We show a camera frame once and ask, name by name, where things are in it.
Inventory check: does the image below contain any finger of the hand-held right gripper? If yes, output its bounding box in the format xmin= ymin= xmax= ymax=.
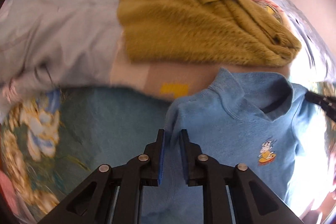
xmin=305 ymin=91 xmax=336 ymax=121

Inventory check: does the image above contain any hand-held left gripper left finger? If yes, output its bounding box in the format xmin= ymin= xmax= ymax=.
xmin=39 ymin=129 xmax=165 ymax=224

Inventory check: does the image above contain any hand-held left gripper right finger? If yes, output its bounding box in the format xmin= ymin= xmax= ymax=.
xmin=180 ymin=129 xmax=300 ymax=224

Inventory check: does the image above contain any light blue cartoon print shirt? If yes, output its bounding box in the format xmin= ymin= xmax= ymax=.
xmin=142 ymin=67 xmax=317 ymax=224

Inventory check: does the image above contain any beige garment with yellow patch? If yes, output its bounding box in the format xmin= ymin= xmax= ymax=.
xmin=110 ymin=30 xmax=290 ymax=102

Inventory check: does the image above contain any teal floral bed sheet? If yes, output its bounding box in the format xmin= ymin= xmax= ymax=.
xmin=0 ymin=86 xmax=174 ymax=224

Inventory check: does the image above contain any white printed garment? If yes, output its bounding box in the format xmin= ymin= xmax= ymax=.
xmin=236 ymin=0 xmax=292 ymax=30

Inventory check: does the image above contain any olive green knit sweater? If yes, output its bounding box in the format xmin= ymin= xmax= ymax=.
xmin=117 ymin=0 xmax=302 ymax=67

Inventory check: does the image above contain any light blue floral blanket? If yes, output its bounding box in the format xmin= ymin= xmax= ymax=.
xmin=0 ymin=0 xmax=265 ymax=122

